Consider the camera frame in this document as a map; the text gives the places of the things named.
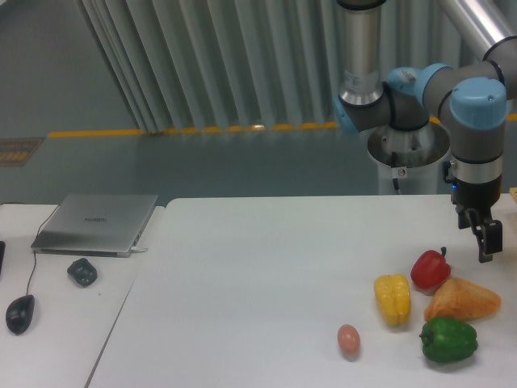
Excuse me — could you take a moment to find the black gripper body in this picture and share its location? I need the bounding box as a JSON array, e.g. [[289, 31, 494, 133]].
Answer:
[[442, 160, 501, 227]]

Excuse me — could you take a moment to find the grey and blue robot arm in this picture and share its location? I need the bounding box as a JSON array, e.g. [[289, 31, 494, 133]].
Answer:
[[334, 1, 516, 263]]

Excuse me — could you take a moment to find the wooden basket edge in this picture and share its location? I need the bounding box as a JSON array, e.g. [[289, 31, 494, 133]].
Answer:
[[509, 187, 517, 204]]

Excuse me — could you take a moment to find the triangular orange bread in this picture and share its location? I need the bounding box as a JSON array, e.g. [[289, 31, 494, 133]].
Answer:
[[424, 277, 502, 322]]

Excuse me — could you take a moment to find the red bell pepper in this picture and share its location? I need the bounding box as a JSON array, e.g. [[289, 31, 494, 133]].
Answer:
[[410, 247, 452, 289]]

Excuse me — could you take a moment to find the yellow bell pepper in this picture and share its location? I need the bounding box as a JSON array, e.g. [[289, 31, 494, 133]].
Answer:
[[373, 274, 411, 327]]

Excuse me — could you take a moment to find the green bell pepper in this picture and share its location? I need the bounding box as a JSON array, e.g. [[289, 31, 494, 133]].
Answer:
[[419, 317, 478, 363]]

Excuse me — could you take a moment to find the brown egg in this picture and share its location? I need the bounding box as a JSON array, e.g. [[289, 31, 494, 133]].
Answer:
[[337, 324, 360, 354]]

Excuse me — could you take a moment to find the white laptop dongle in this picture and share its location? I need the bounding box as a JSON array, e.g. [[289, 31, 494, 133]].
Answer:
[[130, 247, 148, 254]]

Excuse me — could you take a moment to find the silver closed laptop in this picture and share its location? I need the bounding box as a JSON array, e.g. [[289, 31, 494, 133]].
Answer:
[[32, 194, 158, 257]]

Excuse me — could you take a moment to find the small black gadget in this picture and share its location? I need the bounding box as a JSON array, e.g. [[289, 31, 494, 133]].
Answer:
[[67, 258, 98, 288]]

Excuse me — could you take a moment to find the black computer mouse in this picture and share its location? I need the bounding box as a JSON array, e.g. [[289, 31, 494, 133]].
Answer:
[[5, 294, 36, 335]]

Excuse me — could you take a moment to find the black device at left edge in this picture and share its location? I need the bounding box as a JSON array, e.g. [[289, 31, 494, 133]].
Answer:
[[0, 241, 6, 274]]

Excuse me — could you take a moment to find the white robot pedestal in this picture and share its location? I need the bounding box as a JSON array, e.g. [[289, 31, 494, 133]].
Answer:
[[367, 122, 450, 195]]

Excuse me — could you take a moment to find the grey corrugated curtain wall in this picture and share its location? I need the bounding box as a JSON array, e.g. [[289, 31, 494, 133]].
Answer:
[[76, 0, 473, 133]]

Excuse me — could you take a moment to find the black mouse cable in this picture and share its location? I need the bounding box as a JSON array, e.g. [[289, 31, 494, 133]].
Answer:
[[24, 204, 62, 297]]

